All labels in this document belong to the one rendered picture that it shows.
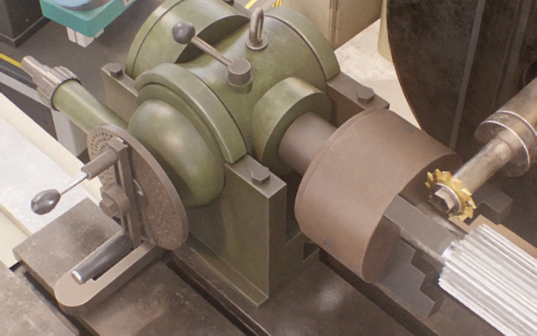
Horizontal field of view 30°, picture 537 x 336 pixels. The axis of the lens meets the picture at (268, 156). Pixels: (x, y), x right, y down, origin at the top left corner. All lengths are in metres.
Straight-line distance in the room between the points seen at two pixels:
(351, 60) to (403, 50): 1.75
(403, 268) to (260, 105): 0.27
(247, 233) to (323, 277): 0.16
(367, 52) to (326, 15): 1.68
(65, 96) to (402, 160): 0.49
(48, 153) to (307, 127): 0.84
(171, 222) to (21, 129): 0.84
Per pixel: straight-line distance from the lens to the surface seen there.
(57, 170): 1.93
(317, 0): 1.53
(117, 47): 2.76
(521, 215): 1.45
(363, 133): 1.18
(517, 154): 1.20
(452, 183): 1.13
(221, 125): 1.22
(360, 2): 1.56
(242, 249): 1.35
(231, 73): 1.25
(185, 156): 1.24
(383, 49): 1.63
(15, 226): 1.90
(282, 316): 1.38
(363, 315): 1.39
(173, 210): 1.23
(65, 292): 1.40
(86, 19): 2.39
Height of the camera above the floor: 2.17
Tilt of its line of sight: 49 degrees down
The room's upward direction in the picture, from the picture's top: straight up
